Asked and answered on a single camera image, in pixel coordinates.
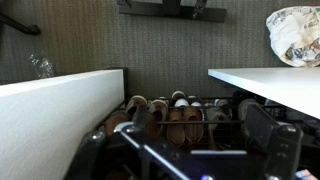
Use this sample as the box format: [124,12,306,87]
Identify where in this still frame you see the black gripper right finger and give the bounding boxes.
[244,101,305,180]

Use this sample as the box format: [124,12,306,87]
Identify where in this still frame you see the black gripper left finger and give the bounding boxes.
[63,120,191,180]

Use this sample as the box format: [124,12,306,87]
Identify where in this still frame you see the dark brown shoe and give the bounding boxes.
[131,106,160,139]
[104,109,132,138]

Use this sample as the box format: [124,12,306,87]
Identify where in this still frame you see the white sliding closet door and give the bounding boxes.
[0,68,129,180]

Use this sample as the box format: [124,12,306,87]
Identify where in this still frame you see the black shoe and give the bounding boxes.
[232,89,267,108]

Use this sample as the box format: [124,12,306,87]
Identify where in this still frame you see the tan shoe white rim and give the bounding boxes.
[148,98,170,123]
[125,95,149,118]

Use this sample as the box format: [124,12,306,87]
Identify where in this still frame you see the black metal shoe rack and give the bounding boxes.
[94,95,320,153]

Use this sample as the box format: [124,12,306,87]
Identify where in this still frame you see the grey shoe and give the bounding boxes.
[204,98,233,122]

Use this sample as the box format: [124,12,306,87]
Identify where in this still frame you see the brown loafer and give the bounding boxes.
[165,108,186,148]
[183,105,205,144]

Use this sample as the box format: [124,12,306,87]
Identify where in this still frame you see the clear plastic bottle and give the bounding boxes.
[29,53,56,80]

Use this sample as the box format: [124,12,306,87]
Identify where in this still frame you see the white printed bag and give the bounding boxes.
[265,5,320,68]

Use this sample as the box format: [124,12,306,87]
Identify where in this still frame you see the black metal bar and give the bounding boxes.
[0,11,42,36]

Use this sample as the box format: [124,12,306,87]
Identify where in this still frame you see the black metal bracket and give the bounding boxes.
[116,0,228,23]

